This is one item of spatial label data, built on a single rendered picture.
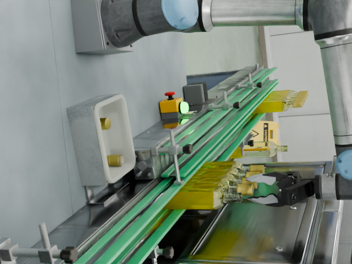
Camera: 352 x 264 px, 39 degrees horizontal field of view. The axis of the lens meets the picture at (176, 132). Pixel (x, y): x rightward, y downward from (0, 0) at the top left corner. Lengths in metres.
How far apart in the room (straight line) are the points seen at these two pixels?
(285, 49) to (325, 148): 1.56
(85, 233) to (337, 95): 0.69
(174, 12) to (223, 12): 0.17
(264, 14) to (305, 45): 5.96
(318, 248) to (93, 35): 0.84
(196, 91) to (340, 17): 0.99
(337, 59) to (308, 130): 6.33
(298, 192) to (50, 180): 0.67
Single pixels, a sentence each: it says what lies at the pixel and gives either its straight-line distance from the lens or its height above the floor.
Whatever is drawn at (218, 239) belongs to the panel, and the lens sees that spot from 1.52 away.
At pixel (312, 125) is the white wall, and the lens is 7.56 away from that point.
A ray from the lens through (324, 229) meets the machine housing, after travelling 1.54.
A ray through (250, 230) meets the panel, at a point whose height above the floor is 1.14.
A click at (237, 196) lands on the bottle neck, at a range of 1.45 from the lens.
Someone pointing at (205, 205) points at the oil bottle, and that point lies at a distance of 1.47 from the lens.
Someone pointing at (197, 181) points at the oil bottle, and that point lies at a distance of 1.55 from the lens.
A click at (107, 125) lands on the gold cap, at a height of 0.81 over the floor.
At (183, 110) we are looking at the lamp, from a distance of 1.88.
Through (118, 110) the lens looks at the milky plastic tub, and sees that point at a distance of 1.47.
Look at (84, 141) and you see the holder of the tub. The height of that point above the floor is 0.79.
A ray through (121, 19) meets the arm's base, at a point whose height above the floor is 0.89.
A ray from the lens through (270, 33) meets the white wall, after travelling 7.43.
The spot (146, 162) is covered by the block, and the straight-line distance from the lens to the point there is 1.51.
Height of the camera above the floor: 1.52
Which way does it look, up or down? 22 degrees down
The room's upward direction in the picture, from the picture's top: 87 degrees clockwise
